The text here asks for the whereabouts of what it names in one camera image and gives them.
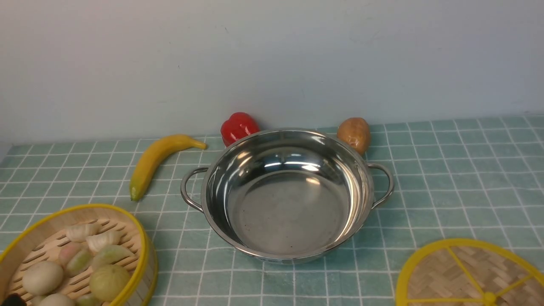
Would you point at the woven bamboo steamer lid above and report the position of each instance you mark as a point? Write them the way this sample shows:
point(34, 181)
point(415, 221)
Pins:
point(466, 272)

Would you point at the bamboo steamer basket yellow rim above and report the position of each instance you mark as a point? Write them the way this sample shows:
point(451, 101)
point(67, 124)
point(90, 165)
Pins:
point(44, 240)

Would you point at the red toy bell pepper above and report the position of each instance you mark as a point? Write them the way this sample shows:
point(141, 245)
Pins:
point(239, 125)

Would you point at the brown toy potato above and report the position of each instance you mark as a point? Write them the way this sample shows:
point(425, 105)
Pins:
point(356, 133)

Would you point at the yellow toy banana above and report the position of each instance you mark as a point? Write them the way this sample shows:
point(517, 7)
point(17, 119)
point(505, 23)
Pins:
point(153, 156)

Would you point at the white pleated dumpling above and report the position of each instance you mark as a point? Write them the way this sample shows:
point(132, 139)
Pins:
point(97, 242)
point(80, 232)

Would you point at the green checkered tablecloth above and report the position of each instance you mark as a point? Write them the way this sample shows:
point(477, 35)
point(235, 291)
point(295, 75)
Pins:
point(468, 178)

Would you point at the green round bun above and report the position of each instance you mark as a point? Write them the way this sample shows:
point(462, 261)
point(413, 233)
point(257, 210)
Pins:
point(108, 281)

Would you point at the pink green dumpling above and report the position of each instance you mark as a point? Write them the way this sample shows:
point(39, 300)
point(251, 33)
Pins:
point(67, 252)

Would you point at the small pale green dumpling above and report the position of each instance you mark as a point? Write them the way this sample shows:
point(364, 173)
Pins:
point(88, 300)

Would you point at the white round bun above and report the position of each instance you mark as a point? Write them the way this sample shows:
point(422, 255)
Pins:
point(57, 300)
point(43, 278)

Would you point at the stainless steel two-handled pot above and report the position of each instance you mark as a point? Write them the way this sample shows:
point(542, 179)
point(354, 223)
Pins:
point(287, 196)

